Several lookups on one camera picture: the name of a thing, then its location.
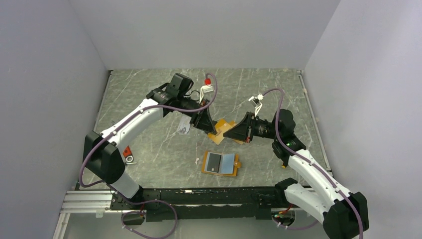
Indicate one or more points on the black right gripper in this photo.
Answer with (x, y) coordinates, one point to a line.
(241, 131)

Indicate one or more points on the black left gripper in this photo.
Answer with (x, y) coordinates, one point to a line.
(203, 120)

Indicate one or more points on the orange leather card holder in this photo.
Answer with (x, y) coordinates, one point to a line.
(229, 165)

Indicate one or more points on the black VIP card top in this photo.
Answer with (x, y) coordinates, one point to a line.
(213, 163)

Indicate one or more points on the small orange card sleeve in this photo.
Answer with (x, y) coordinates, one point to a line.
(238, 133)

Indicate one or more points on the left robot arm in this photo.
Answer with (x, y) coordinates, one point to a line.
(103, 151)

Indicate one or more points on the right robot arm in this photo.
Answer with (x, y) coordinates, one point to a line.
(342, 213)

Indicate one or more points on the silver VIP card bottom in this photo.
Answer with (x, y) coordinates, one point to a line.
(184, 125)

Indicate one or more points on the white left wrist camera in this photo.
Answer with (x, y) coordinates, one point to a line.
(206, 88)

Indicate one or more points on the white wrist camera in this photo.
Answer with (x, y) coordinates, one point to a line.
(256, 101)
(206, 88)

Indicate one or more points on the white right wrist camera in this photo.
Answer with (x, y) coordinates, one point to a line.
(256, 101)

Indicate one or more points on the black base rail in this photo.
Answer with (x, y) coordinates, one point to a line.
(260, 203)

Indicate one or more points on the red-handled adjustable wrench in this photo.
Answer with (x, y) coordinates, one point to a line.
(127, 155)

